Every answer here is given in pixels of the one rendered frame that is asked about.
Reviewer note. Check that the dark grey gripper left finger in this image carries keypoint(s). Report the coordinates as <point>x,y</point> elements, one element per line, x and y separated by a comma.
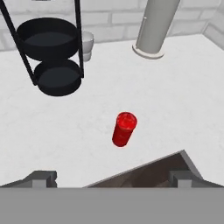
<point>40,178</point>

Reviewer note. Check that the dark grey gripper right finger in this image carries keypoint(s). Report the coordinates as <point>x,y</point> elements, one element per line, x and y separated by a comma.
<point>183,178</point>

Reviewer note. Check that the red cylindrical shaker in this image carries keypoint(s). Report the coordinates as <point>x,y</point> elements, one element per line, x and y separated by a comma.
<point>124,129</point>

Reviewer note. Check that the small white cup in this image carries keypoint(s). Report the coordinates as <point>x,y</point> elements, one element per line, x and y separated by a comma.
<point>87,45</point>

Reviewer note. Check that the white paper towel roll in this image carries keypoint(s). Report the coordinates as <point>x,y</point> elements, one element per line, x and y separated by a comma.
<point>156,27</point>

